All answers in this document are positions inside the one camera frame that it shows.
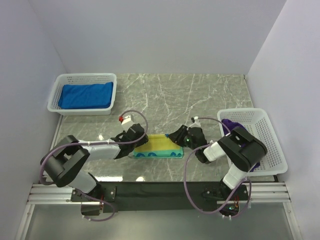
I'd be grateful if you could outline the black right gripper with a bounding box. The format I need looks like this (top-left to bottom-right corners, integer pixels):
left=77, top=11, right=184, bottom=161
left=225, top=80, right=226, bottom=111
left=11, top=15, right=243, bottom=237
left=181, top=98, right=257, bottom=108
left=168, top=124, right=199, bottom=152

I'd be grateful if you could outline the yellow teal patterned towel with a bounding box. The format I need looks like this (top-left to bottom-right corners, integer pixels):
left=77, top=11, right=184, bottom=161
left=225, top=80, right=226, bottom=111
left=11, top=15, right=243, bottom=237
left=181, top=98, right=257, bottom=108
left=133, top=134, right=184, bottom=159

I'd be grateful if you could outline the blue towel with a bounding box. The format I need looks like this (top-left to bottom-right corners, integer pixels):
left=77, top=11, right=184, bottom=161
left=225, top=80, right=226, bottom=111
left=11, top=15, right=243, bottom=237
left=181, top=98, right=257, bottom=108
left=58, top=82, right=114, bottom=110

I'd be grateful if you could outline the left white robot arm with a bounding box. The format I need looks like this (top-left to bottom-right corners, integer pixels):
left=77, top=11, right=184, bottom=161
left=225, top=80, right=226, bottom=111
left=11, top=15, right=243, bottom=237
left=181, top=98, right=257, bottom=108
left=40, top=123, right=149, bottom=201

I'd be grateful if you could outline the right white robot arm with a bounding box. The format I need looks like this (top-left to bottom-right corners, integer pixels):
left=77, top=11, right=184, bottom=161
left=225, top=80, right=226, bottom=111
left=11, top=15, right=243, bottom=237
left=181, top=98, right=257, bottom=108
left=167, top=125, right=268, bottom=200

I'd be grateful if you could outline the purple towel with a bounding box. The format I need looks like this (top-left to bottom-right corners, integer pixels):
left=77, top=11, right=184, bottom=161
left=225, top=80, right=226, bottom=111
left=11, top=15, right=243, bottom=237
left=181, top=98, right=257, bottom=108
left=221, top=118, right=261, bottom=172

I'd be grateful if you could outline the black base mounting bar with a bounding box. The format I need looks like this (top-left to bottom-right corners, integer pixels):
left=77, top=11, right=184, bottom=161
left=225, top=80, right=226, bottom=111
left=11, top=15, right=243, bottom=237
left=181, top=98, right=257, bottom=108
left=71, top=181, right=247, bottom=213

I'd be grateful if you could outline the right white plastic basket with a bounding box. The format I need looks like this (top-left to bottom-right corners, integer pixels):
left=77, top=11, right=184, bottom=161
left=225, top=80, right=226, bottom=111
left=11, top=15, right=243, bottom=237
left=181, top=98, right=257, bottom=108
left=217, top=107, right=288, bottom=177

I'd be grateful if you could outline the white plastic basket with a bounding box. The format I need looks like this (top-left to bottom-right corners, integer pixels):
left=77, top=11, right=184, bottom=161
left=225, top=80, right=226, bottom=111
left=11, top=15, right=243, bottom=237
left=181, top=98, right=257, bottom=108
left=47, top=73, right=117, bottom=116
left=217, top=107, right=288, bottom=177

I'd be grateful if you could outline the left white plastic basket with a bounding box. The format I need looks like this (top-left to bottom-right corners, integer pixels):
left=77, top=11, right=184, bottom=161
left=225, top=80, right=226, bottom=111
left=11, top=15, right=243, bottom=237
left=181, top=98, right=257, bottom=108
left=47, top=73, right=117, bottom=116

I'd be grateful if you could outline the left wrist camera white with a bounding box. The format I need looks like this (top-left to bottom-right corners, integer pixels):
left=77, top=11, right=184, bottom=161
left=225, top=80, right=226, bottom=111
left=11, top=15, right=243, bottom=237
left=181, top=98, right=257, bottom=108
left=118, top=115, right=135, bottom=132

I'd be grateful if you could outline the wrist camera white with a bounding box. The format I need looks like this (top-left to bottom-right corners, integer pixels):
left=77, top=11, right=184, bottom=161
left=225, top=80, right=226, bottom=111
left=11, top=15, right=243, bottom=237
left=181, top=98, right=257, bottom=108
left=189, top=116, right=201, bottom=128
left=118, top=115, right=135, bottom=132

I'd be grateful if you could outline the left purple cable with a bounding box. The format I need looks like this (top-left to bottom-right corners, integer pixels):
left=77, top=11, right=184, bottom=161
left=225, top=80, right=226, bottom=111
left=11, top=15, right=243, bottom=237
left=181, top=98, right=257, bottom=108
left=38, top=109, right=149, bottom=186

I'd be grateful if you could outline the purple cable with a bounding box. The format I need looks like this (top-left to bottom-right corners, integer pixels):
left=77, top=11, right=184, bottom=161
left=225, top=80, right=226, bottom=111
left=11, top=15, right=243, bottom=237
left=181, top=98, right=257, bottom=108
left=183, top=116, right=252, bottom=216
left=38, top=109, right=149, bottom=186

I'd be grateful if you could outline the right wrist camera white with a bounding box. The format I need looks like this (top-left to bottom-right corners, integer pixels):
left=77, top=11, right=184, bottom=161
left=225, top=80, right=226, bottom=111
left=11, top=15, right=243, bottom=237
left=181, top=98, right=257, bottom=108
left=189, top=116, right=201, bottom=128

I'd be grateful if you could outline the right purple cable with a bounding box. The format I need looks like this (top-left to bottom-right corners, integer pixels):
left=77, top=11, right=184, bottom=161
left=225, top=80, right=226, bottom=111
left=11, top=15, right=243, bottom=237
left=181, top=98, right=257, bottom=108
left=183, top=116, right=252, bottom=216

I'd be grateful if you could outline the aluminium rail frame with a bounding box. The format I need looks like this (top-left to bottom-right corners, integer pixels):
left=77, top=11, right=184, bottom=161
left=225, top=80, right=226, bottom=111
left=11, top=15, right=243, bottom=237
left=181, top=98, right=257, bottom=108
left=14, top=117, right=292, bottom=240

